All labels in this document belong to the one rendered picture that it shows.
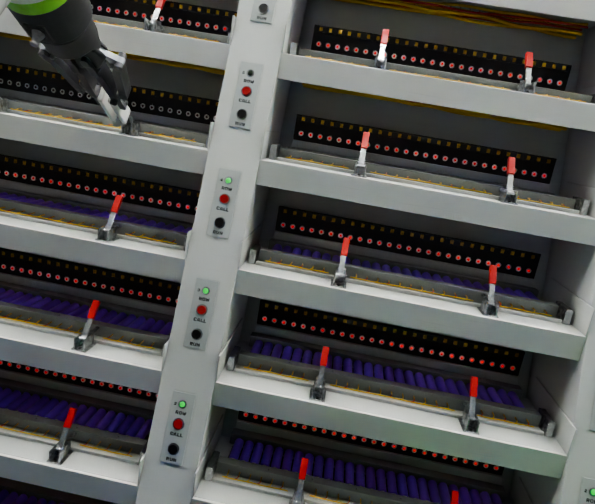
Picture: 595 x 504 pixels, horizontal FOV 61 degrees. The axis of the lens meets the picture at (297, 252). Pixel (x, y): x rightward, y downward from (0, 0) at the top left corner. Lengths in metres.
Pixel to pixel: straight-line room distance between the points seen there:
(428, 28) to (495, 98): 0.31
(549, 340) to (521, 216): 0.22
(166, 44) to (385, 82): 0.41
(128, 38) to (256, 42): 0.24
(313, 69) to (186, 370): 0.58
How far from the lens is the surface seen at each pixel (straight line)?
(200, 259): 0.91
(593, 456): 1.03
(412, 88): 0.98
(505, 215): 0.96
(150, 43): 1.05
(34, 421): 1.13
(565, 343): 0.99
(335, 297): 0.89
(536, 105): 1.02
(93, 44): 0.80
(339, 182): 0.91
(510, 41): 1.28
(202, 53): 1.02
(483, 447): 0.97
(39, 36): 0.75
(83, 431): 1.09
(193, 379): 0.93
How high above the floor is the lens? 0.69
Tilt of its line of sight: 4 degrees up
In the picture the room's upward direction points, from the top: 11 degrees clockwise
